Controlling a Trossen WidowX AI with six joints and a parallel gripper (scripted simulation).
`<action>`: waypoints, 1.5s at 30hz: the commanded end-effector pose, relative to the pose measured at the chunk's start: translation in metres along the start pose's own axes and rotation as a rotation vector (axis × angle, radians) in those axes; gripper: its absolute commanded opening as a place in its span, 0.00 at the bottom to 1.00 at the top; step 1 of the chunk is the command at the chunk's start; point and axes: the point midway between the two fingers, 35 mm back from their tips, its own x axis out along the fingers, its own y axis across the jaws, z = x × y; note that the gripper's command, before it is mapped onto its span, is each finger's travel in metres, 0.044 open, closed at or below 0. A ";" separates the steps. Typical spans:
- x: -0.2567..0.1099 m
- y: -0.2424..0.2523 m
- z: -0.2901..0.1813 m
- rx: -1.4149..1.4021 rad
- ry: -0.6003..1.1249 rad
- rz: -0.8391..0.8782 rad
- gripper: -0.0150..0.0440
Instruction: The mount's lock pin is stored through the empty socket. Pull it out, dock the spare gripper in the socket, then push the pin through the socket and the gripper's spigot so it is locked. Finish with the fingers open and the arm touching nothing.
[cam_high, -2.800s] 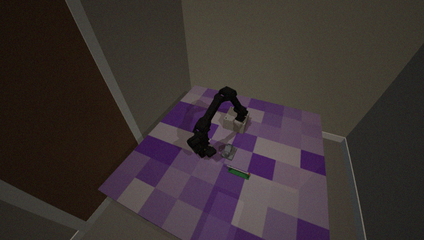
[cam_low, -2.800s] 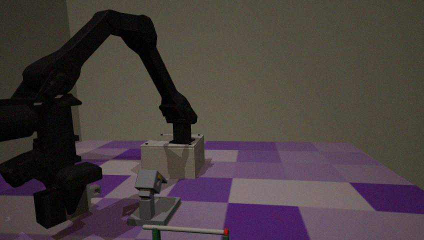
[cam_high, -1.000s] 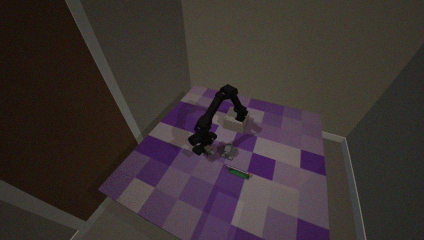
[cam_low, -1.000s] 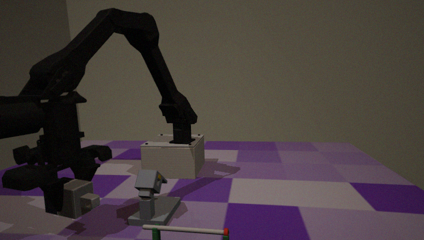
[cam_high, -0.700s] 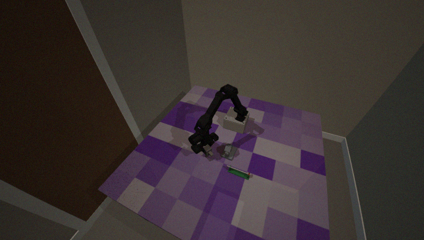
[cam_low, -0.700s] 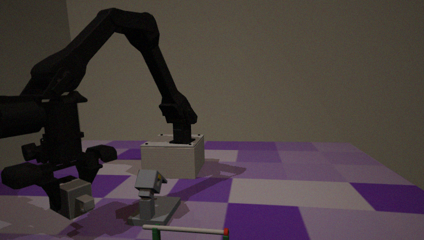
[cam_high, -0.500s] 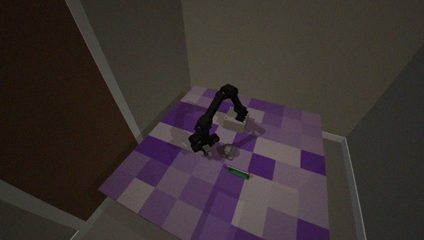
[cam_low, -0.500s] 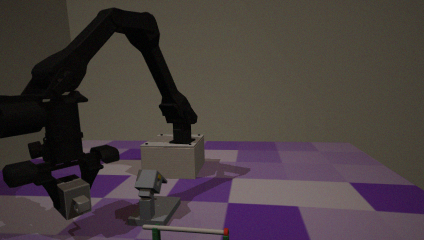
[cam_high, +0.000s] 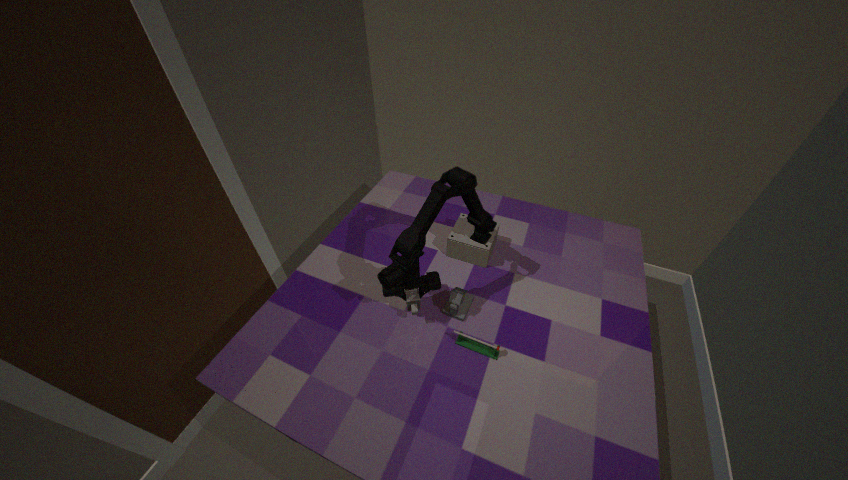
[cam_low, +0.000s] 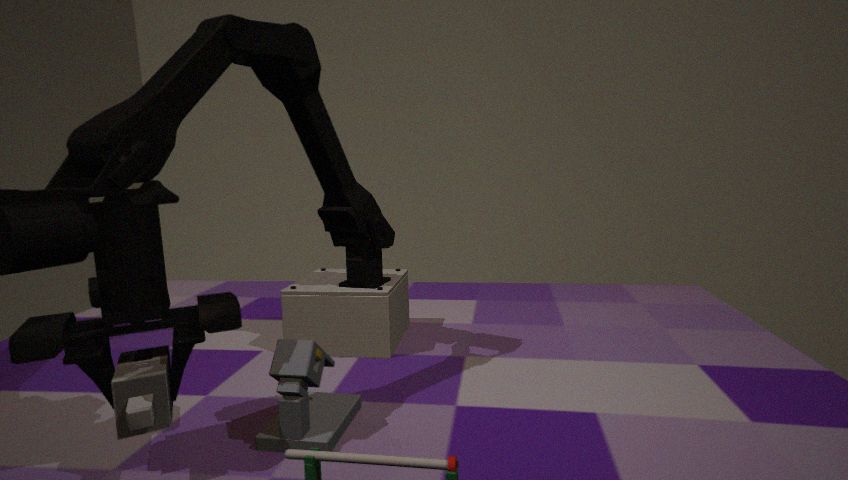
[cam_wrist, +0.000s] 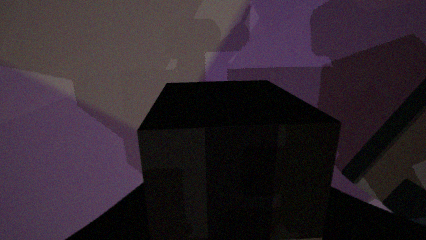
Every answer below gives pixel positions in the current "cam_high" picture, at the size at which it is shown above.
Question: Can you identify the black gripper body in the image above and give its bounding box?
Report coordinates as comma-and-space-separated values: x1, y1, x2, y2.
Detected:
382, 270, 441, 297

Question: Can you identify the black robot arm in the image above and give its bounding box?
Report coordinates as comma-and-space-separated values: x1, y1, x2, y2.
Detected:
377, 166, 497, 290

